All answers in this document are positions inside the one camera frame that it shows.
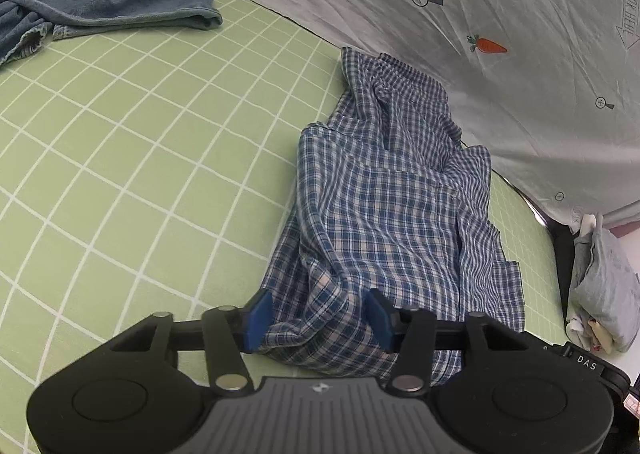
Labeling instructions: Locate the grey folded garment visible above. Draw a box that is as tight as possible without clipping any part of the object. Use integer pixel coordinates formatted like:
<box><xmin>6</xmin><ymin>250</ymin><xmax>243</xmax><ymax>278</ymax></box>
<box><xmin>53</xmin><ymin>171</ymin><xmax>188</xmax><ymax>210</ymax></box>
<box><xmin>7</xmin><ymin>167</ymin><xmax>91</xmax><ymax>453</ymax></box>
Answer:
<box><xmin>567</xmin><ymin>214</ymin><xmax>639</xmax><ymax>354</ymax></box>

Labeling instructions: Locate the white folded garment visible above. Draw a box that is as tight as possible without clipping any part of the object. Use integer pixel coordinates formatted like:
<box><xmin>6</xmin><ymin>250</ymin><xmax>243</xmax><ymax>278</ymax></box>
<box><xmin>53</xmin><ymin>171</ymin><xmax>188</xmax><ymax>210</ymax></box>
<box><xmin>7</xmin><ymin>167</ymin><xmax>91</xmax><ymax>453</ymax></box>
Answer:
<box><xmin>565</xmin><ymin>304</ymin><xmax>602</xmax><ymax>353</ymax></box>

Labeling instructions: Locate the blue plaid shirt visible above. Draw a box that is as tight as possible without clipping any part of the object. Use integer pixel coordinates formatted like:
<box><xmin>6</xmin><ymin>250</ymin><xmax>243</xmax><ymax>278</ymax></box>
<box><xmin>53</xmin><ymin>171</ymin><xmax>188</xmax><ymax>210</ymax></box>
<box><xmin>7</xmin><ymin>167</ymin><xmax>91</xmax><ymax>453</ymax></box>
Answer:
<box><xmin>260</xmin><ymin>48</ymin><xmax>525</xmax><ymax>379</ymax></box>

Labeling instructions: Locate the grey carrot print sheet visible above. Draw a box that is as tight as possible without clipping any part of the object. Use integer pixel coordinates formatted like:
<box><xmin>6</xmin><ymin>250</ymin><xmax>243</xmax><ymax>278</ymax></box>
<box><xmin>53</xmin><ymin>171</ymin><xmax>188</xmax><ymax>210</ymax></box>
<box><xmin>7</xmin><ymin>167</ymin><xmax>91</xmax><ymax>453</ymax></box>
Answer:
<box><xmin>255</xmin><ymin>0</ymin><xmax>639</xmax><ymax>226</ymax></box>

